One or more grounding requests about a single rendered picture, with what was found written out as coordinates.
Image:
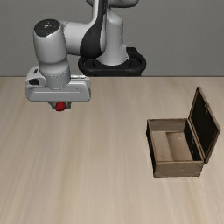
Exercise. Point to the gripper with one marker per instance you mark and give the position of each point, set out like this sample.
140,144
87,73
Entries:
75,90

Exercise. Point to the red strawberry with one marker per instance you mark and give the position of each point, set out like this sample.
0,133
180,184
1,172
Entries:
60,106

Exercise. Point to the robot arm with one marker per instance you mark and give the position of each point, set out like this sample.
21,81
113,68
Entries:
102,38

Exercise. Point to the brown wooden box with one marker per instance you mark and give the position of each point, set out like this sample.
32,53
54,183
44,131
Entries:
175,145

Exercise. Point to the wooden box lid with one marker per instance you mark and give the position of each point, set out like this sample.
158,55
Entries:
205,122

